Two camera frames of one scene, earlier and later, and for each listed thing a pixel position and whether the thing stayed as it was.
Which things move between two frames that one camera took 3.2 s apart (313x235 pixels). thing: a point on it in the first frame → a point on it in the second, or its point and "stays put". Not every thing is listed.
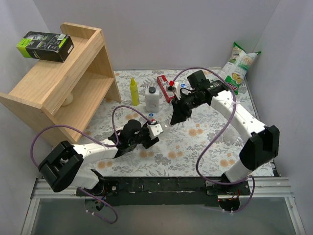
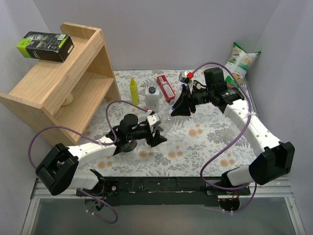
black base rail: (130, 191) stays put
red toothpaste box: (170, 95) stays put
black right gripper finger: (176, 103) → (186, 91)
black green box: (53, 46) stays put
